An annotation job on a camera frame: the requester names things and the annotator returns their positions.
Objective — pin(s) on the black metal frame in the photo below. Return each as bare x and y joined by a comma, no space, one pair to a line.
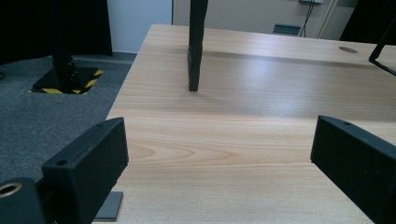
381,46

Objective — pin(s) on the white wall socket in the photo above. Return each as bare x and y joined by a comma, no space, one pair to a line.
311,1

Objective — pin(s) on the grey table foot plate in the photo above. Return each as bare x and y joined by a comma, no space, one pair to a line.
109,207

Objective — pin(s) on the black upright bar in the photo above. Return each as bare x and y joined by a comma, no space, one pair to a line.
196,46

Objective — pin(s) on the dark curtain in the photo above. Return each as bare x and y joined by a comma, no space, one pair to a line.
367,21

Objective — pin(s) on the black stand with striped base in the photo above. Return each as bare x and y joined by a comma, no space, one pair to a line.
65,77

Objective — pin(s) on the black curtain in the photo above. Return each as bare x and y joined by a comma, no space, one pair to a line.
25,28

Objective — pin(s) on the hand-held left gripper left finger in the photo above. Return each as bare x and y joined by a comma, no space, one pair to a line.
84,168

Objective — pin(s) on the grey wall box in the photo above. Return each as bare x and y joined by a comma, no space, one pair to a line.
286,29

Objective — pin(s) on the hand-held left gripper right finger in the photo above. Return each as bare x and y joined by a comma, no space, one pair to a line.
358,165

